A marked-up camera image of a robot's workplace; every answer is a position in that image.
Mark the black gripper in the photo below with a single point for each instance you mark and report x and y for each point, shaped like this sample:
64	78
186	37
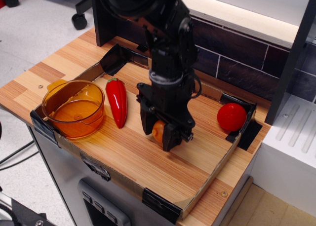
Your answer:
168	102

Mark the orange toy carrot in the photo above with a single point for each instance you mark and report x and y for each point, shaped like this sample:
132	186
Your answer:
158	130

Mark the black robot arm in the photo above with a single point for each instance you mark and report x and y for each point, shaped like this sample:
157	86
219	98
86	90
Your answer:
169	34

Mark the orange transparent plastic pot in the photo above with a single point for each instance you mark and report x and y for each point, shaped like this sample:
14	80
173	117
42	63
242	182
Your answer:
75	108

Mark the cardboard fence with black tape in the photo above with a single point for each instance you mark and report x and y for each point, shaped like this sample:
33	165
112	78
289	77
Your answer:
193	184

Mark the red toy pepper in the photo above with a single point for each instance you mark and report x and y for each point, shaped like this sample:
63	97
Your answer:
117	97

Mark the red toy tomato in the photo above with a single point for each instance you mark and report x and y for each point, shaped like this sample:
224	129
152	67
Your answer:
231	117

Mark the grey control panel with buttons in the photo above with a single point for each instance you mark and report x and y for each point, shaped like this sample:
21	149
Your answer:
100	210

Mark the white toy sink counter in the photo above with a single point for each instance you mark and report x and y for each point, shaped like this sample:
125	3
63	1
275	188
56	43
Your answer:
286	162

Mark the black office chair base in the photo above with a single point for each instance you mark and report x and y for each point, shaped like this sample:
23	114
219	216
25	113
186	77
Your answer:
78	19

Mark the dark grey left post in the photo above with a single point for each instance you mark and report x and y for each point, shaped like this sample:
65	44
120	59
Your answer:
108	26

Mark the dark grey upright post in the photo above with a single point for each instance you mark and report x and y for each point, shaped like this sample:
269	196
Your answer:
302	43

